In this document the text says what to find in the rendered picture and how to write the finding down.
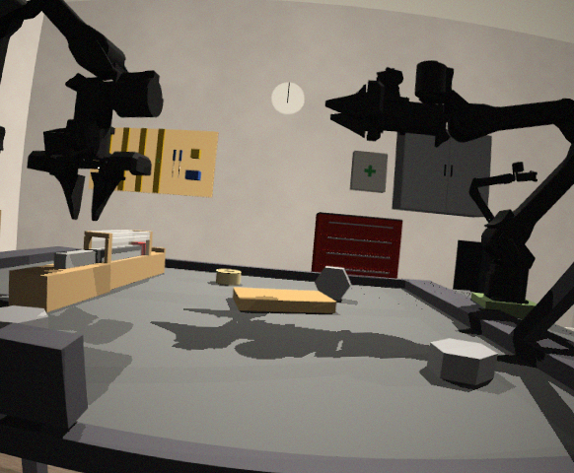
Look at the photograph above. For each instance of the cream roll of tape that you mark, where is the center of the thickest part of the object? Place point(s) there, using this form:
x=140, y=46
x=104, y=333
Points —
x=228, y=277

